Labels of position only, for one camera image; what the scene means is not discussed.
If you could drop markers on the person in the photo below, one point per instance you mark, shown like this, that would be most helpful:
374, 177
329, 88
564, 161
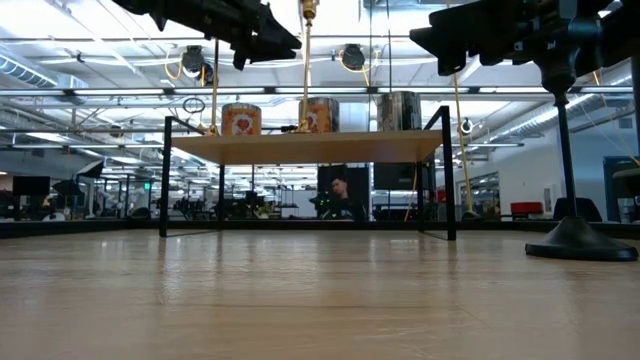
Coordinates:
342, 200

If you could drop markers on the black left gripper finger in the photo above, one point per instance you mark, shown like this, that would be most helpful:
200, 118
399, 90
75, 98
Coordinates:
262, 20
275, 50

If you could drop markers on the black office chair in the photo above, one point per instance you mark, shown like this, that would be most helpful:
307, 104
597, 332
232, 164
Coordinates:
591, 210

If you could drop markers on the black wall monitor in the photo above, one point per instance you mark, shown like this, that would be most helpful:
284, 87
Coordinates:
395, 176

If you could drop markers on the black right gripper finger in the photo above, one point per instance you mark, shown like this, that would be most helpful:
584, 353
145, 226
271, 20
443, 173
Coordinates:
450, 45
470, 15

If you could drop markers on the wooden shelf riser black legs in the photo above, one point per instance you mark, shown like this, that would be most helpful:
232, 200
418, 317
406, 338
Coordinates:
310, 147

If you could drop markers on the black metal rig frame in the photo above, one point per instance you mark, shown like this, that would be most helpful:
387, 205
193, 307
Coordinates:
100, 227

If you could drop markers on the red box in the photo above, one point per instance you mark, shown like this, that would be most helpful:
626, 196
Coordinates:
526, 207

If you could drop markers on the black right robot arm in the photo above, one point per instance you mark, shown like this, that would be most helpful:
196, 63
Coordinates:
622, 30

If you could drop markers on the black candlestick holder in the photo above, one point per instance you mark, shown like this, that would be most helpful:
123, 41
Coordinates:
580, 240

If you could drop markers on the black studio softbox light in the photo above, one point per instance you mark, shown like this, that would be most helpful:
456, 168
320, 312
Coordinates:
90, 170

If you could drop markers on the black background monitor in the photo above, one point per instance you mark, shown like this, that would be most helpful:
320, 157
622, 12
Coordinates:
31, 186

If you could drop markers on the orange label candle tin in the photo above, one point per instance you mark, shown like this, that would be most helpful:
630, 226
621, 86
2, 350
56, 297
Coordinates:
241, 120
322, 115

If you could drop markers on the silver candle tin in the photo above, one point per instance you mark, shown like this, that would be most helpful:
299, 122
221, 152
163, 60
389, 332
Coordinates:
399, 111

